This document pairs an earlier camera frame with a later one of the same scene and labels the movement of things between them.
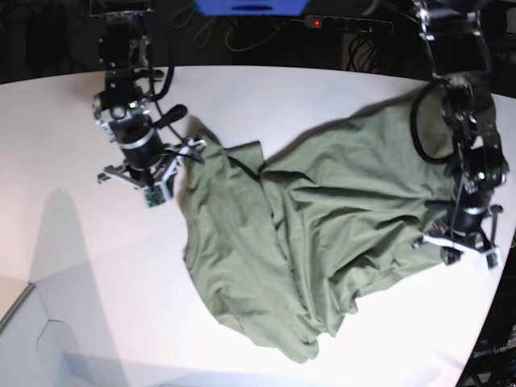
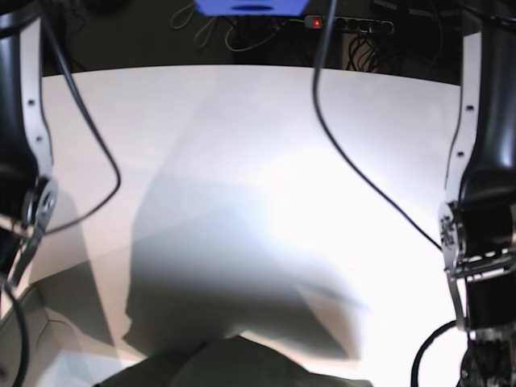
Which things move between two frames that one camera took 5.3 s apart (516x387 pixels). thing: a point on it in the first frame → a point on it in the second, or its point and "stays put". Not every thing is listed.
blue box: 251,8 stays put
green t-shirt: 280,247 → 230,362
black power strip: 348,23 stays put
